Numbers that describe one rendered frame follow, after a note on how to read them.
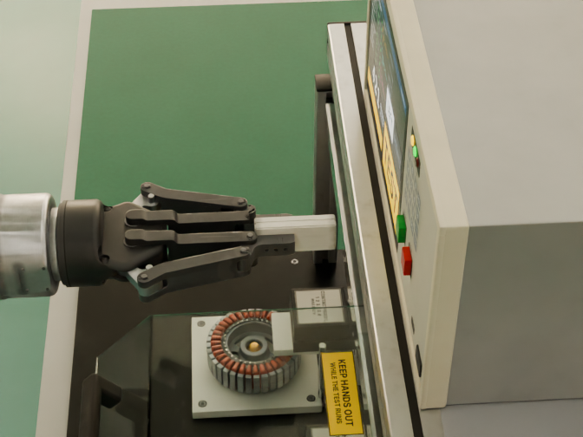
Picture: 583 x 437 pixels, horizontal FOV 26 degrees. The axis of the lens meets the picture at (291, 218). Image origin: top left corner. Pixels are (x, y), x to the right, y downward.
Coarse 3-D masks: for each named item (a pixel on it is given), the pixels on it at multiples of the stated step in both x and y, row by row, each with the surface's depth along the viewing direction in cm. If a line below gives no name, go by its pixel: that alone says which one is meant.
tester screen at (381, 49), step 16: (384, 16) 116; (384, 32) 117; (384, 48) 117; (368, 64) 131; (384, 64) 118; (368, 80) 132; (384, 80) 118; (400, 80) 108; (384, 96) 119; (400, 96) 108; (384, 112) 119; (400, 112) 109; (400, 128) 109; (400, 144) 110; (384, 176) 122; (400, 176) 110
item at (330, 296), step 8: (312, 288) 148; (320, 288) 148; (328, 288) 148; (336, 288) 148; (296, 296) 147; (304, 296) 147; (312, 296) 147; (320, 296) 147; (328, 296) 147; (336, 296) 147; (344, 296) 147; (296, 304) 146; (304, 304) 146; (312, 304) 146; (320, 304) 146; (328, 304) 146; (336, 304) 146; (344, 304) 146
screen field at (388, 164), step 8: (384, 128) 120; (384, 136) 120; (384, 144) 120; (384, 152) 121; (384, 160) 121; (392, 160) 115; (384, 168) 121; (392, 168) 115; (392, 176) 116; (392, 184) 116; (392, 192) 116; (392, 200) 116; (392, 208) 117; (392, 216) 117
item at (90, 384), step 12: (84, 384) 113; (96, 384) 112; (108, 384) 114; (84, 396) 112; (96, 396) 111; (108, 396) 113; (120, 396) 114; (84, 408) 111; (96, 408) 110; (84, 420) 110; (96, 420) 110; (84, 432) 109; (96, 432) 109
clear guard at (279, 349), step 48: (144, 336) 117; (192, 336) 116; (240, 336) 116; (288, 336) 116; (336, 336) 116; (144, 384) 113; (192, 384) 112; (240, 384) 112; (288, 384) 112; (144, 432) 108; (192, 432) 108; (240, 432) 108; (288, 432) 108
